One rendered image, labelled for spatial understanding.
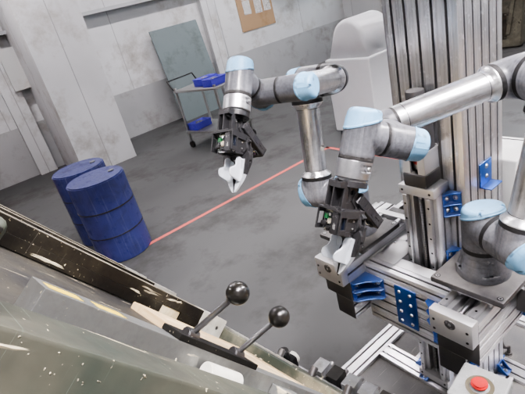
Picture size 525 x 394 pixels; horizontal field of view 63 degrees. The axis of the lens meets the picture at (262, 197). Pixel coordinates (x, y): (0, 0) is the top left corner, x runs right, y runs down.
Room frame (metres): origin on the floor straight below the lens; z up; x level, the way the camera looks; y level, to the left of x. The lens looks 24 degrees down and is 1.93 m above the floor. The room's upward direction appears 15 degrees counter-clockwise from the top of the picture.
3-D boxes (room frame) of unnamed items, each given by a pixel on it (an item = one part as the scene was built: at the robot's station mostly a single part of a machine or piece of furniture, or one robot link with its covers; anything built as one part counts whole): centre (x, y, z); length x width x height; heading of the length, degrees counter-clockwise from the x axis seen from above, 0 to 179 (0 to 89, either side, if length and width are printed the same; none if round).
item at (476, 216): (1.03, -0.60, 1.20); 0.13 x 0.12 x 0.14; 6
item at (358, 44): (5.54, -1.68, 0.74); 0.75 x 0.63 x 1.47; 32
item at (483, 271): (1.03, -0.60, 1.09); 0.15 x 0.15 x 0.10
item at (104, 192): (4.16, 1.64, 0.41); 1.12 x 0.69 x 0.83; 19
